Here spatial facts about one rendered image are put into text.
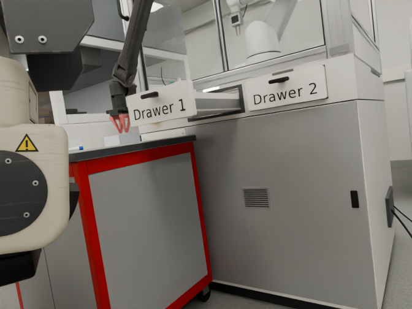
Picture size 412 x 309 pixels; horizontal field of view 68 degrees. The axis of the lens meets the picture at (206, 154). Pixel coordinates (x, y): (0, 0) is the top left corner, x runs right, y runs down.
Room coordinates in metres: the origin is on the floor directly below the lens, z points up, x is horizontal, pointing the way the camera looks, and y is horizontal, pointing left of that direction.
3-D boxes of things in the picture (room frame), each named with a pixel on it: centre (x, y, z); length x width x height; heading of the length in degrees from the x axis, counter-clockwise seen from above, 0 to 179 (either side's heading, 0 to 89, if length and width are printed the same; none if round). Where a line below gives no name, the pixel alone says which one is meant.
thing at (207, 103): (1.20, 0.01, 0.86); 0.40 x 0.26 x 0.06; 144
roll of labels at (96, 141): (1.05, 0.38, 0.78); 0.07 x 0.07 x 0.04
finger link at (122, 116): (1.27, 0.32, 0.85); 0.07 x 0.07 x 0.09; 62
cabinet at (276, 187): (1.65, -0.37, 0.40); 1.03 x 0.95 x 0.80; 54
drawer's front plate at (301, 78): (1.10, -0.31, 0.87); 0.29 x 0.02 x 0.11; 54
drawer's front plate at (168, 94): (1.03, 0.13, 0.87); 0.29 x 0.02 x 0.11; 54
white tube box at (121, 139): (1.24, 0.33, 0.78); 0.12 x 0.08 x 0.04; 152
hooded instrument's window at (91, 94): (2.56, 1.14, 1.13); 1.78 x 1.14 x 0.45; 54
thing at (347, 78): (1.66, -0.37, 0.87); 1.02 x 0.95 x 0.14; 54
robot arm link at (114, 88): (1.27, 0.32, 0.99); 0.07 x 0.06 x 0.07; 158
